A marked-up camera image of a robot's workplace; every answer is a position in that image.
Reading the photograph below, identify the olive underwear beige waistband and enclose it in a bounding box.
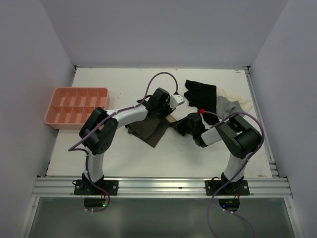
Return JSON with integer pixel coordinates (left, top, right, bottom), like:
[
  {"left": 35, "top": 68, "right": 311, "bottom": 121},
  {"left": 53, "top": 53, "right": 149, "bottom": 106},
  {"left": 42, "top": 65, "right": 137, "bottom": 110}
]
[{"left": 125, "top": 115, "right": 176, "bottom": 148}]

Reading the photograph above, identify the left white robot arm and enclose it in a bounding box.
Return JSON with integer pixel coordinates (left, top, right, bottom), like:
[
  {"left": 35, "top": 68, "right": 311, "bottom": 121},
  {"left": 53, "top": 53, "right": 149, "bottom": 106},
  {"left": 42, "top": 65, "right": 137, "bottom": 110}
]
[{"left": 79, "top": 88, "right": 184, "bottom": 195}]

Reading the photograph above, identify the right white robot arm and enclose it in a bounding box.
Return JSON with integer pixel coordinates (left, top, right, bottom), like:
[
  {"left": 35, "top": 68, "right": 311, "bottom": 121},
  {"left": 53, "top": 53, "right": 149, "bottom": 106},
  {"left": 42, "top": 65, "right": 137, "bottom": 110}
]
[{"left": 171, "top": 112, "right": 264, "bottom": 195}]

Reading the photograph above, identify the black underwear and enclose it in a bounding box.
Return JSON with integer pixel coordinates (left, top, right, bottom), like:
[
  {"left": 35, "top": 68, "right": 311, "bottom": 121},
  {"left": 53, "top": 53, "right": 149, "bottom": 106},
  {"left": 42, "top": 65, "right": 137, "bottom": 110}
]
[{"left": 184, "top": 80, "right": 217, "bottom": 113}]

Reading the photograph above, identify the grey underwear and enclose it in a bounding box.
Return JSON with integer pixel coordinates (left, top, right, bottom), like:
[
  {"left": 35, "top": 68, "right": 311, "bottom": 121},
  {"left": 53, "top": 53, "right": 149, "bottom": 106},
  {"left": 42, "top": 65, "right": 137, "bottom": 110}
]
[{"left": 216, "top": 96, "right": 244, "bottom": 118}]

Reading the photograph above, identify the cream underwear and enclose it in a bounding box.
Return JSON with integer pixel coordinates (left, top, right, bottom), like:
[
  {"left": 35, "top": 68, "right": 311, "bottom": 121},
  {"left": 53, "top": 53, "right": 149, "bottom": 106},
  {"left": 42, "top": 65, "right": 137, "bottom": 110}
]
[{"left": 216, "top": 87, "right": 254, "bottom": 112}]

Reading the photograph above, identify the pink compartment tray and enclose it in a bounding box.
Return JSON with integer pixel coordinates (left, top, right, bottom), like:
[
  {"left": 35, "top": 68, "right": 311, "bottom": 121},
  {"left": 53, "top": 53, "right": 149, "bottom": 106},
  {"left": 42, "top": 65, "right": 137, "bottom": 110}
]
[{"left": 44, "top": 87, "right": 109, "bottom": 130}]

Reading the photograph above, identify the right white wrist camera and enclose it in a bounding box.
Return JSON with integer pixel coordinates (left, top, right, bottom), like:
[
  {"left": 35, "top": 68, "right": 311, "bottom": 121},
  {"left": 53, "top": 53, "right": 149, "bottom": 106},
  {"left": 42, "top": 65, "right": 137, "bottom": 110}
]
[{"left": 198, "top": 109, "right": 210, "bottom": 129}]

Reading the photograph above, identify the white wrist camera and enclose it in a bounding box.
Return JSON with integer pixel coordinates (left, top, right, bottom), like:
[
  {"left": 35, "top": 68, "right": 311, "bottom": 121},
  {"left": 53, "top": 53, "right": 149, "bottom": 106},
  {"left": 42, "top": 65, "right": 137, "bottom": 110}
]
[
  {"left": 169, "top": 94, "right": 185, "bottom": 110},
  {"left": 198, "top": 109, "right": 210, "bottom": 129}
]

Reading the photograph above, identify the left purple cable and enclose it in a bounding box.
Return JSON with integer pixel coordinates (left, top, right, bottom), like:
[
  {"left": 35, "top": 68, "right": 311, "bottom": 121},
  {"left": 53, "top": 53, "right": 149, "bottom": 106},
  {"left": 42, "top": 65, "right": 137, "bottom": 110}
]
[{"left": 68, "top": 71, "right": 180, "bottom": 213}]

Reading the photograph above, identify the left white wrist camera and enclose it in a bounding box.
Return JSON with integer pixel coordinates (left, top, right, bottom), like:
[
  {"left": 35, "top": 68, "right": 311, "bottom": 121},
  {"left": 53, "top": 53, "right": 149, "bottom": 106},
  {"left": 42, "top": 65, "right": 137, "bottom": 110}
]
[{"left": 169, "top": 94, "right": 185, "bottom": 110}]

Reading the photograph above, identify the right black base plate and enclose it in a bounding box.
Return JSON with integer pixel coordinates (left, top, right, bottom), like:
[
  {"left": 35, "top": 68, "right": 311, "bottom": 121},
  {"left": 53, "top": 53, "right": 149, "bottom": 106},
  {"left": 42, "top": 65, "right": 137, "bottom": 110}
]
[{"left": 204, "top": 177, "right": 250, "bottom": 196}]

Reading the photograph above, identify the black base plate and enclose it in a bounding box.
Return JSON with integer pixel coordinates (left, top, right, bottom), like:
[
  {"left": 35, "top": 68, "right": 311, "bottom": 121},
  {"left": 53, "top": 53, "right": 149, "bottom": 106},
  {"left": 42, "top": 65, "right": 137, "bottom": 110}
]
[
  {"left": 204, "top": 177, "right": 250, "bottom": 196},
  {"left": 72, "top": 179, "right": 119, "bottom": 196}
]

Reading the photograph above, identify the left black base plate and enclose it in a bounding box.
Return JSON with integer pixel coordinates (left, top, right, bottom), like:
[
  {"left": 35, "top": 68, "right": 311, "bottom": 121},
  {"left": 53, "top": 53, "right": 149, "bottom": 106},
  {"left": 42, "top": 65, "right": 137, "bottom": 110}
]
[{"left": 72, "top": 179, "right": 119, "bottom": 196}]

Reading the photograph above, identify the aluminium mounting rail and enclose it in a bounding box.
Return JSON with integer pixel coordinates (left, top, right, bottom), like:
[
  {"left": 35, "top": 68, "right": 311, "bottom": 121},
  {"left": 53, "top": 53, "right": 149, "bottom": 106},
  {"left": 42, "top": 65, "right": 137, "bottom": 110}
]
[{"left": 32, "top": 177, "right": 292, "bottom": 198}]

